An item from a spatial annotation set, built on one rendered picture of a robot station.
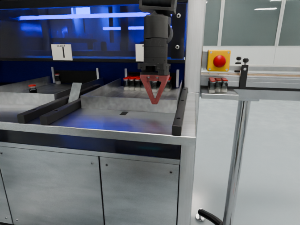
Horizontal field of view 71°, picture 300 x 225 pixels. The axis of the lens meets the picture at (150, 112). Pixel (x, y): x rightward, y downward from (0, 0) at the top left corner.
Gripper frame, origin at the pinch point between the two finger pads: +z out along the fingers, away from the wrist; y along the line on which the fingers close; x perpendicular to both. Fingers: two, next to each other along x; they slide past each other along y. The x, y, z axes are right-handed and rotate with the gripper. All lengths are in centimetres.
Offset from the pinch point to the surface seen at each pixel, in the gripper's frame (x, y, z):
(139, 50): 10.3, 25.4, -14.0
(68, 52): 38.3, 25.6, -13.5
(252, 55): -142, 485, -34
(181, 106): -6.7, 0.0, 1.2
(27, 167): 68, 31, 41
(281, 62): -205, 486, -19
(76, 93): 24.0, 4.6, -0.5
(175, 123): -6.1, -12.3, 2.3
